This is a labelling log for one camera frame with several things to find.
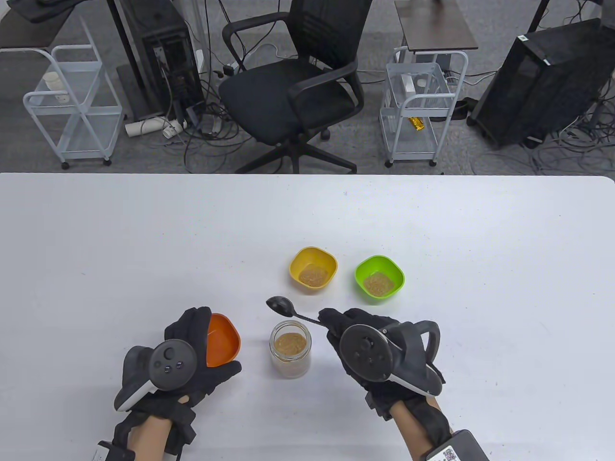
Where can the person's left hand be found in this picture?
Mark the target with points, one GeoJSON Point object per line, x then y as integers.
{"type": "Point", "coordinates": [192, 324]}

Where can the person's right hand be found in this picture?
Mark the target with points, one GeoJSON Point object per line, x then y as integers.
{"type": "Point", "coordinates": [346, 317]}

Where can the orange plastic dish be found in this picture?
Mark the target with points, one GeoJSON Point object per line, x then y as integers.
{"type": "Point", "coordinates": [222, 341]}

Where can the green plastic dish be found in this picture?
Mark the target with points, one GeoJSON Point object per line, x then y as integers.
{"type": "Point", "coordinates": [379, 264]}

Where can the black spoon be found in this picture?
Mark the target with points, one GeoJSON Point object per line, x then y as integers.
{"type": "Point", "coordinates": [279, 305]}

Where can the yellow plastic dish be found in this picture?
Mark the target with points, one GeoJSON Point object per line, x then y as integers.
{"type": "Point", "coordinates": [302, 259]}

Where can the clear glass jar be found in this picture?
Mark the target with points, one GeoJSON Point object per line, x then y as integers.
{"type": "Point", "coordinates": [290, 367]}

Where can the person's right forearm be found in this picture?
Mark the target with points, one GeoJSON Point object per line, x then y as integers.
{"type": "Point", "coordinates": [413, 422]}

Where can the grey motion controller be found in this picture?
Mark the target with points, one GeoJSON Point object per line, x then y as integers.
{"type": "Point", "coordinates": [170, 362]}
{"type": "Point", "coordinates": [365, 353]}

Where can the black wrist sensor box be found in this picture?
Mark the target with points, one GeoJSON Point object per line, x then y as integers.
{"type": "Point", "coordinates": [113, 451]}
{"type": "Point", "coordinates": [456, 449]}

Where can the white plug adapter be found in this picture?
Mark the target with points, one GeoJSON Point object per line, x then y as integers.
{"type": "Point", "coordinates": [169, 131]}

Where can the white tube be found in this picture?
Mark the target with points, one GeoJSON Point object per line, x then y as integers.
{"type": "Point", "coordinates": [144, 126]}

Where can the yellow snack packet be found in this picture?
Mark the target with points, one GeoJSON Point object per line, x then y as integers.
{"type": "Point", "coordinates": [417, 124]}

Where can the black office chair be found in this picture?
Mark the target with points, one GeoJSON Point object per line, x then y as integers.
{"type": "Point", "coordinates": [283, 101]}

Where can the black computer tower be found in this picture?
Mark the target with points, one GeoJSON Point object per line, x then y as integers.
{"type": "Point", "coordinates": [163, 48]}
{"type": "Point", "coordinates": [538, 81]}

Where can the white paper cup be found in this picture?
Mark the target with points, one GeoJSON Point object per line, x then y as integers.
{"type": "Point", "coordinates": [53, 81]}

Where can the grey desk leg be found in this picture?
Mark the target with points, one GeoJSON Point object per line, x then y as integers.
{"type": "Point", "coordinates": [127, 48]}

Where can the small brown table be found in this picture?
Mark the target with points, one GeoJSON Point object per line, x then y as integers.
{"type": "Point", "coordinates": [432, 29]}

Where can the dark desk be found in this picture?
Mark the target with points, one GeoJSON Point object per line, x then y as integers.
{"type": "Point", "coordinates": [29, 33]}

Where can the black bag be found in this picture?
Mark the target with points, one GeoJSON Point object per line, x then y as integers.
{"type": "Point", "coordinates": [43, 8]}

